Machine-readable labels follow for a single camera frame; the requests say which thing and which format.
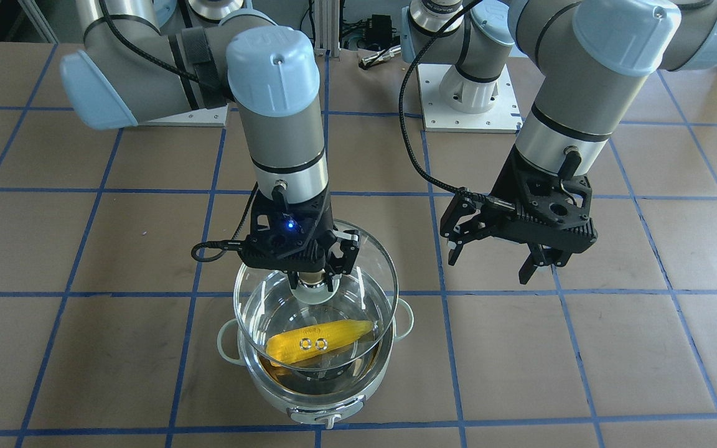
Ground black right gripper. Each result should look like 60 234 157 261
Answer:
237 187 360 292

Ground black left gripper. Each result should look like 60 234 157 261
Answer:
441 147 598 284

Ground glass pot lid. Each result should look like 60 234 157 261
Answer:
234 220 399 370

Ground yellow corn cob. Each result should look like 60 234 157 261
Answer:
265 319 375 364

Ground light green cooking pot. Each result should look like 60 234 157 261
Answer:
216 299 415 429

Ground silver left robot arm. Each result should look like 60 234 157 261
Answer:
401 1 717 284

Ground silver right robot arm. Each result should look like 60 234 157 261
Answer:
60 1 360 301

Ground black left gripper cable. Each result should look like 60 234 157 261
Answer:
398 0 516 208

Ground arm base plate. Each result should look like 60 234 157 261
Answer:
136 104 230 128
416 63 523 134

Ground aluminium frame post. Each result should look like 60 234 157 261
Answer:
311 1 342 58

